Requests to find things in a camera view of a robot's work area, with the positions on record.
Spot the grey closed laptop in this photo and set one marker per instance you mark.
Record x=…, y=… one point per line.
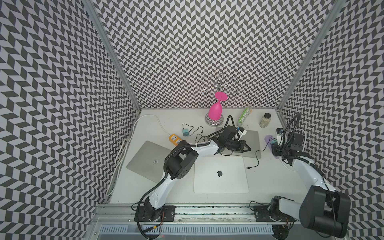
x=148, y=162
x=251, y=139

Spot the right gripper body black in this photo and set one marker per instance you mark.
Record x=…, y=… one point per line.
x=279, y=150

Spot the metal glass rack stand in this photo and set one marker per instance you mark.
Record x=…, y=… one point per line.
x=220, y=87

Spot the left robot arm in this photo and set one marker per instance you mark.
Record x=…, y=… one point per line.
x=178, y=163

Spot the pink wine glass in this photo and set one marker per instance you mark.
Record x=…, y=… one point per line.
x=216, y=109

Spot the purple power strip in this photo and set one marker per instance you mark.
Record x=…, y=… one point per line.
x=268, y=139

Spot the grey closed laptop back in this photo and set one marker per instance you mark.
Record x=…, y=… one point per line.
x=251, y=139

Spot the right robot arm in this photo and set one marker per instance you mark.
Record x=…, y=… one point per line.
x=324, y=209

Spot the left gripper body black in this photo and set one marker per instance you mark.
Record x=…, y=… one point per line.
x=233, y=144

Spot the grey closed laptop left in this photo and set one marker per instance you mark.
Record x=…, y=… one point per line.
x=148, y=162

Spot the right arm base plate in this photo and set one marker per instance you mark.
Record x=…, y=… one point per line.
x=264, y=214

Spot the aluminium front rail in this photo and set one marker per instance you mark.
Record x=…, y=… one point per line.
x=193, y=222

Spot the green snack packet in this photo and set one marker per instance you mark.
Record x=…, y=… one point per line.
x=244, y=116

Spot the white closed laptop front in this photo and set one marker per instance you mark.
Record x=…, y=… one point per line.
x=220, y=175

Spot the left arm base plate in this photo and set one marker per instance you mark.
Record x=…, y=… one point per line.
x=165, y=214

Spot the orange power strip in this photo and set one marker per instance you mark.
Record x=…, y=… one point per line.
x=174, y=139

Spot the small jar dark lid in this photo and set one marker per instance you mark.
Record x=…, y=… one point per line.
x=265, y=120

